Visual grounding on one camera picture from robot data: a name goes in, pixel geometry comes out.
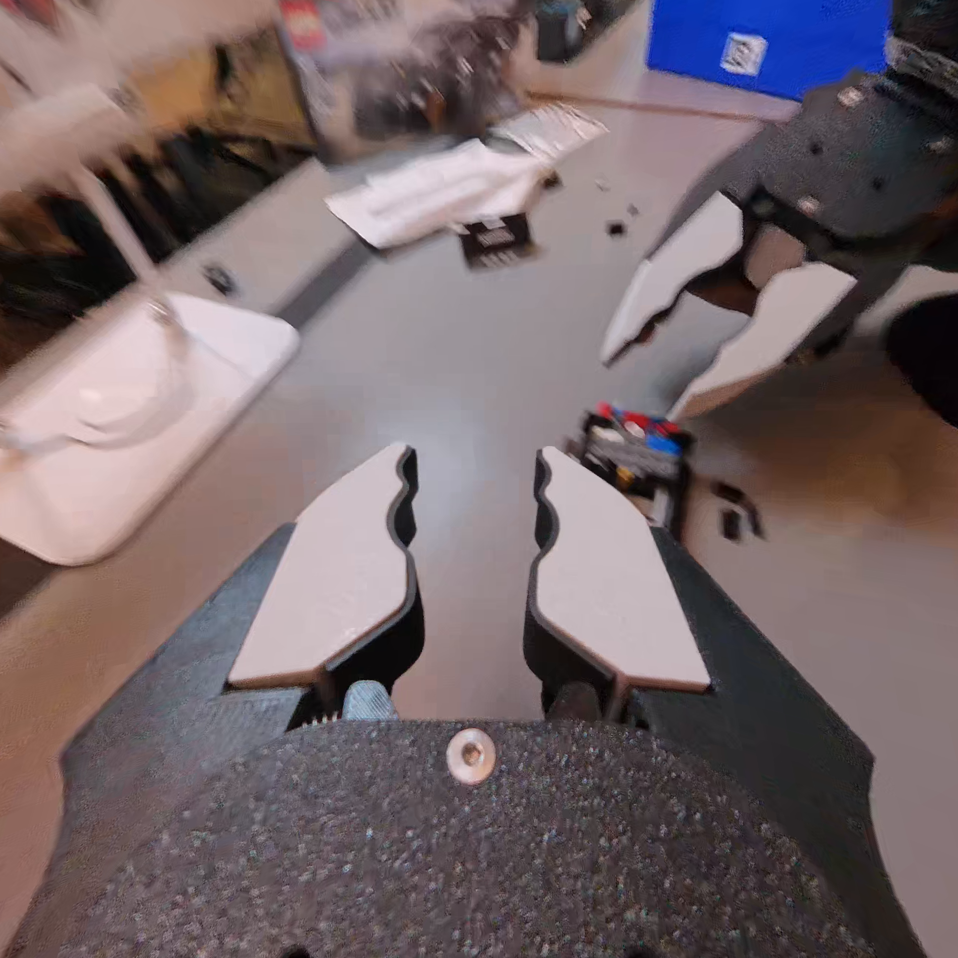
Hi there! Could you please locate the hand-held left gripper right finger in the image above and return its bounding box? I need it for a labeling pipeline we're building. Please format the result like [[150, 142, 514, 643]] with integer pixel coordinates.
[[524, 447, 712, 719]]

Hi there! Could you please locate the lego car model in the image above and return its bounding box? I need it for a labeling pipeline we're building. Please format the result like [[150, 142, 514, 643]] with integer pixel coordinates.
[[569, 403, 693, 536]]

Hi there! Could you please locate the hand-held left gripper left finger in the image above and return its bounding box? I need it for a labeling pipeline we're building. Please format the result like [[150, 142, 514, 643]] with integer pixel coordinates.
[[227, 442, 426, 691]]

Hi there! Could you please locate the blue plastic bin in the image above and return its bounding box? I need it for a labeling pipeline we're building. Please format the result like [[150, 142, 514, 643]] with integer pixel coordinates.
[[647, 0, 893, 103]]

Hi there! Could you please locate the white numbered paper bag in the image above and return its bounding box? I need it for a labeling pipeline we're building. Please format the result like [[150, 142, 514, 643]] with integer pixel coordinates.
[[325, 138, 549, 251]]

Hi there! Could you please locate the black stickered lego panel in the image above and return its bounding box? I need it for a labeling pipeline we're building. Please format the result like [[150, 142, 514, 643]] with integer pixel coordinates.
[[458, 213, 538, 270]]

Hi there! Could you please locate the lego set box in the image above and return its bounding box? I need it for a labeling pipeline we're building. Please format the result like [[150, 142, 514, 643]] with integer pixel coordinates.
[[277, 0, 528, 147]]

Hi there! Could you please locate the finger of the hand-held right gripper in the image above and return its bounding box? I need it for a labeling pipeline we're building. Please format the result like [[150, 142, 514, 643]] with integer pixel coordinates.
[[599, 191, 745, 368], [666, 262, 858, 422]]

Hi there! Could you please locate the white book stand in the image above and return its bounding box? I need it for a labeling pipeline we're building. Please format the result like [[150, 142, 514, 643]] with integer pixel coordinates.
[[0, 168, 302, 567]]

